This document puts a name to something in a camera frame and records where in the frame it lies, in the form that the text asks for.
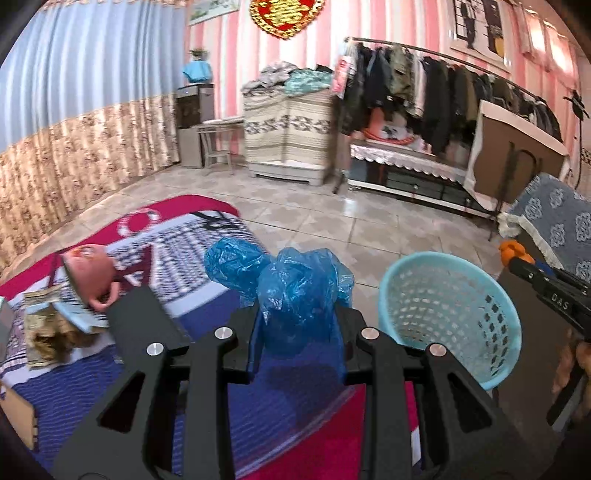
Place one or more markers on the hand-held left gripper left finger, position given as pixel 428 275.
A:
pixel 240 344

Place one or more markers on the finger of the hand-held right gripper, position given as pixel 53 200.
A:
pixel 524 270
pixel 568 279

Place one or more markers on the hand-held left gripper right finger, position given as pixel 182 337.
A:
pixel 358 344

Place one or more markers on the blue plastic bag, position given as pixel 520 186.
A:
pixel 295 300

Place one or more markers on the light blue plastic basket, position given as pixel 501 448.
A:
pixel 452 304

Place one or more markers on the light blue card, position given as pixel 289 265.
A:
pixel 81 316

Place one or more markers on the brown paper package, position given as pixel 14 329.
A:
pixel 51 339

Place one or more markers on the person's right hand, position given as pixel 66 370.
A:
pixel 584 369

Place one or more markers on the blue fringed cloth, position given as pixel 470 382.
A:
pixel 549 217

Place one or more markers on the folded brown table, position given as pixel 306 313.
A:
pixel 512 161

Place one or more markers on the blue and red striped blanket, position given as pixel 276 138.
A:
pixel 175 240

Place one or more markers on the low black media cabinet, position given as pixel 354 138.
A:
pixel 415 189

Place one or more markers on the white lace cloth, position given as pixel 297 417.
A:
pixel 406 159

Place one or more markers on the pink mug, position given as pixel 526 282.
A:
pixel 92 277

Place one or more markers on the red and pink toy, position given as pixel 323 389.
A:
pixel 390 131

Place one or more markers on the row of hanging clothes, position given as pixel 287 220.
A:
pixel 438 97

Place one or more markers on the small round metal table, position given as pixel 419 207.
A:
pixel 217 127

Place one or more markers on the metal clothes rack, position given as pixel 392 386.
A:
pixel 461 57

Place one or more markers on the beige patterned cloth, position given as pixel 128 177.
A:
pixel 286 124

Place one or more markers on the grey water dispenser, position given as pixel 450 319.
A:
pixel 194 120

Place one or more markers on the pink hanging packet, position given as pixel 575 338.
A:
pixel 342 76

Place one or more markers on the pile of clothes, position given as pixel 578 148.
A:
pixel 286 78

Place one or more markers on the blue cloth cover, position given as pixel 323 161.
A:
pixel 197 72

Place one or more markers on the small potted plant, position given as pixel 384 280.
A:
pixel 198 54

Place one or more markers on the blue and floral curtain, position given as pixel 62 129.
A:
pixel 69 92

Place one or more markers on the framed couple wall poster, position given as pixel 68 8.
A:
pixel 480 32

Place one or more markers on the red heart wall decoration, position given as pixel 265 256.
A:
pixel 286 18

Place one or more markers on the long wall picture panel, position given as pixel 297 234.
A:
pixel 212 9

